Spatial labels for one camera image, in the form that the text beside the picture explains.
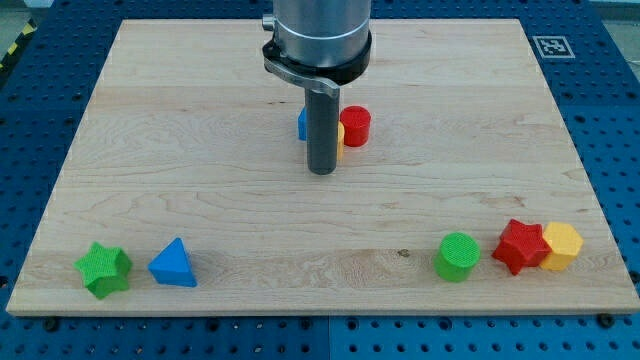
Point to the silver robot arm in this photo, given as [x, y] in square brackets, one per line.
[318, 45]

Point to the blue triangle block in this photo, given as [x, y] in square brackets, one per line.
[172, 266]

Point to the yellow block behind rod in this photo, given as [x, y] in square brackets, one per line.
[340, 141]

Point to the blue block behind rod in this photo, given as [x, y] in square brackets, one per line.
[302, 125]

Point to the red cylinder block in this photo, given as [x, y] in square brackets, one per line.
[356, 121]

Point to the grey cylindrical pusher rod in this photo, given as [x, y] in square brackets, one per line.
[322, 116]

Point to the wooden board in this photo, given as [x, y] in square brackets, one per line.
[187, 136]

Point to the green cylinder block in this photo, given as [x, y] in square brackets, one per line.
[457, 256]

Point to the red star block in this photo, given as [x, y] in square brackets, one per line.
[521, 245]

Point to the green star block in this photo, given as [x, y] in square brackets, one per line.
[104, 270]

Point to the yellow hexagon block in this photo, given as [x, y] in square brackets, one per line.
[565, 243]

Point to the white fiducial marker tag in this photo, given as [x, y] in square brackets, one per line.
[553, 47]

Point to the black yellow hazard tape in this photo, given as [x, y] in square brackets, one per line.
[17, 48]

